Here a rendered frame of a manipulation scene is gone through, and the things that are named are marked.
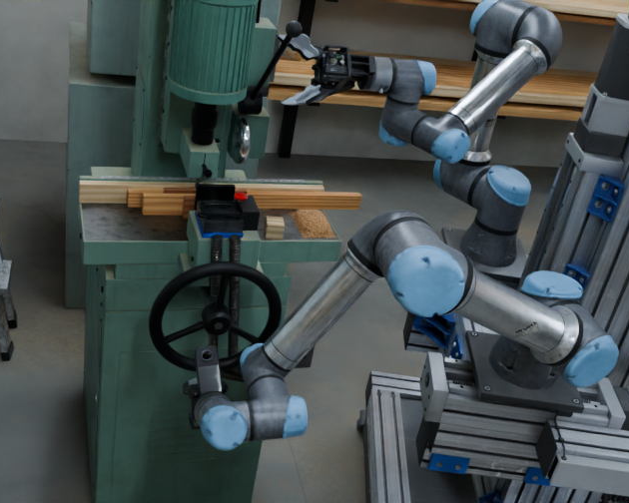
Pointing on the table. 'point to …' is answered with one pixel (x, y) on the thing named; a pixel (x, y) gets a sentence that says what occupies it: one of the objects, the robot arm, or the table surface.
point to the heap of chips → (313, 224)
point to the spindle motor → (212, 50)
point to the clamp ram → (214, 193)
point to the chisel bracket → (191, 155)
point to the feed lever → (252, 105)
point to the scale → (201, 179)
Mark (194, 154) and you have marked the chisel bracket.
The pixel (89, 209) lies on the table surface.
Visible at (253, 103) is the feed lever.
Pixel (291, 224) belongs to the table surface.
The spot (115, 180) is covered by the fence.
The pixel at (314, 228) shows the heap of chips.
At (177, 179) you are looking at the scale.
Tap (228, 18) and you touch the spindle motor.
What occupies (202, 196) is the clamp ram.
